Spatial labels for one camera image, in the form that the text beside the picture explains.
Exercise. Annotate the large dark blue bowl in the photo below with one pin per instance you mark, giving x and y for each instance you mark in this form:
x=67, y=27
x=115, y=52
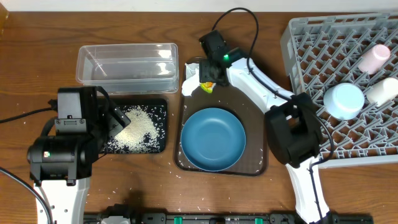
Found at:
x=213, y=139

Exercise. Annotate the white tissue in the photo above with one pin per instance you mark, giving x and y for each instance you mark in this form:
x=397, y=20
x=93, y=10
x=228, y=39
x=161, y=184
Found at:
x=191, y=82

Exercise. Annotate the light blue small bowl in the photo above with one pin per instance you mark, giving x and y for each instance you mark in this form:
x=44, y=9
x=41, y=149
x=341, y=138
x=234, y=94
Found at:
x=344, y=101

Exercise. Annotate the pink small cup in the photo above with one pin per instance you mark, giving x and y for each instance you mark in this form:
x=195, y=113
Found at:
x=374, y=59

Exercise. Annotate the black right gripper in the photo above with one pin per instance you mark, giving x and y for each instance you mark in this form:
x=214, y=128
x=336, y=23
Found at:
x=210, y=74

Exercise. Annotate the clear plastic bin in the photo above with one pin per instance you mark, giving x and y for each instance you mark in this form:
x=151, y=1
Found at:
x=123, y=69

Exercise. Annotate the green yellow snack wrapper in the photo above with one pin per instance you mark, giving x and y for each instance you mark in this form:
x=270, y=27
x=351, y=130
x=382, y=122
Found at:
x=208, y=86

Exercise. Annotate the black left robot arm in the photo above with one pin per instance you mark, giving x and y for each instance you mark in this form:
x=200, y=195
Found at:
x=61, y=158

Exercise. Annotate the grey dishwasher rack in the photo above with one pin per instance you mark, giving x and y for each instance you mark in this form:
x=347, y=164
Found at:
x=321, y=52

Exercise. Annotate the pile of white rice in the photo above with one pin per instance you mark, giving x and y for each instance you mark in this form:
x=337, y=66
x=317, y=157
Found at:
x=136, y=130

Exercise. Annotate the dark brown serving tray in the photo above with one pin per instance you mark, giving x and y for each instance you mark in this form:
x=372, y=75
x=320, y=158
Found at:
x=254, y=160

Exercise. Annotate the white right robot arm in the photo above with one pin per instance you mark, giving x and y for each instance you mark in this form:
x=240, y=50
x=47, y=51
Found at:
x=293, y=129

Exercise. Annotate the black plastic bin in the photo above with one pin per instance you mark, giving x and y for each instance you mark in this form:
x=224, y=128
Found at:
x=146, y=124

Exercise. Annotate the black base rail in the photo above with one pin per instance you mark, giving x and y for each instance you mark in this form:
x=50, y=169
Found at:
x=119, y=213

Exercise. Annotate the white paper cup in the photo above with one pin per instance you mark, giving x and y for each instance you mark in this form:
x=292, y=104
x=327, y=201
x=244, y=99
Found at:
x=383, y=91

